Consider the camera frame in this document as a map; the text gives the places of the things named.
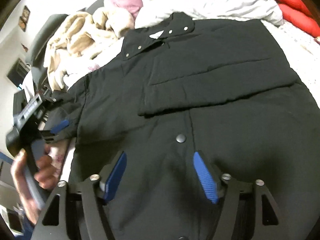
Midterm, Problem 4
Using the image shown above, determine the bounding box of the white garment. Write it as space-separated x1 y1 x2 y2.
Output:
62 61 102 84

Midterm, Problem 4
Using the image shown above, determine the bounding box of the beige fleece garment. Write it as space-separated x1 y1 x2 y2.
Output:
44 6 136 90

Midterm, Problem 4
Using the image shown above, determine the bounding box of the black padded jacket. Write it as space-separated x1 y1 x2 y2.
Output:
51 12 320 240

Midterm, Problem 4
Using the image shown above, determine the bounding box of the brown wall picture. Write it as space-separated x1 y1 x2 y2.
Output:
19 5 31 32

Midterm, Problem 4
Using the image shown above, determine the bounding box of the person's left hand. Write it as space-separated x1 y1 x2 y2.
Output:
10 146 60 220

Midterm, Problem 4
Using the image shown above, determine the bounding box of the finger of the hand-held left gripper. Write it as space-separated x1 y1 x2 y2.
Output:
37 86 64 105
40 119 71 143

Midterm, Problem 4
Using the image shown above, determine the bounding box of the dark grey chair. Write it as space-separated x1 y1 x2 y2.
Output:
24 0 105 98

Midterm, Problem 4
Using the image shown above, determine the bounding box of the dark wall box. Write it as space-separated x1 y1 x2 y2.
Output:
7 57 29 87

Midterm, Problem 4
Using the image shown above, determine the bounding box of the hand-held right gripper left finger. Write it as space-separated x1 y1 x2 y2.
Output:
32 151 128 240

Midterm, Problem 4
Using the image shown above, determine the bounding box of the person's left forearm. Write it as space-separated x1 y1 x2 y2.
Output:
17 205 38 239

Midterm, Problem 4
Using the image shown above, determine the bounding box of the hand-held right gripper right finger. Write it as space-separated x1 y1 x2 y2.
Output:
192 151 285 240

